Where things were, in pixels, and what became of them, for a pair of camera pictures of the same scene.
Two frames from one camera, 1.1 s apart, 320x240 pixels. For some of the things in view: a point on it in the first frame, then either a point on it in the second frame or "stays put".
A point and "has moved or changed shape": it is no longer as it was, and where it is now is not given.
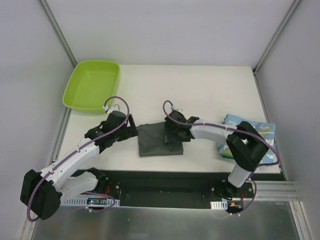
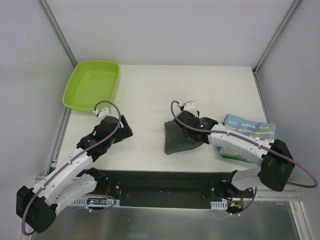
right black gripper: x=170 y=131 -> x=185 y=120
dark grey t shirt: x=151 y=141 has moved or changed shape
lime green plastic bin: x=91 y=82 stays put
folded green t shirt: x=227 y=156 stays put
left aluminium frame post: x=59 y=32 stays put
